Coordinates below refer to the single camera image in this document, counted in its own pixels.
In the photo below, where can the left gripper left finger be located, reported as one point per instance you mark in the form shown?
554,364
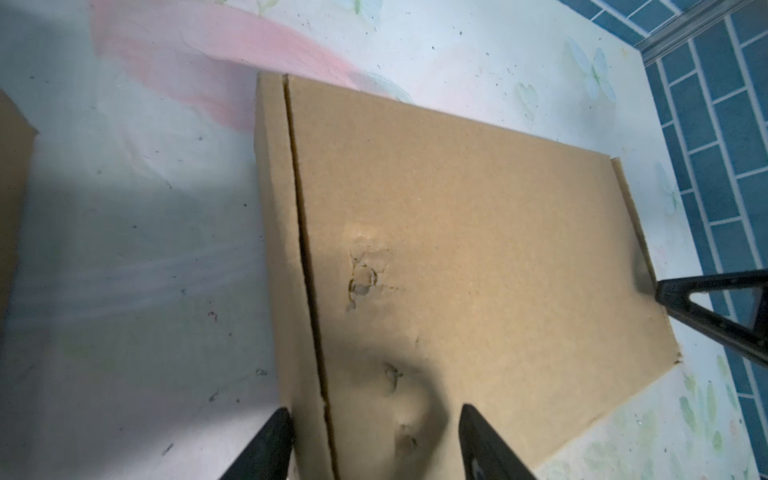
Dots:
267,456

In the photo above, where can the cardboard stack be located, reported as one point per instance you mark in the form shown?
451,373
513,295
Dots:
419,262

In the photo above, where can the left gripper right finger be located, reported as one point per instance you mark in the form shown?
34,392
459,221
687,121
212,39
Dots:
485,454

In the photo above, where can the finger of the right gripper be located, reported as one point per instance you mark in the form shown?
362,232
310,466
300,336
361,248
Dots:
748,341

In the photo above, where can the brown cardboard box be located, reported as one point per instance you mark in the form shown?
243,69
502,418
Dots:
17,143

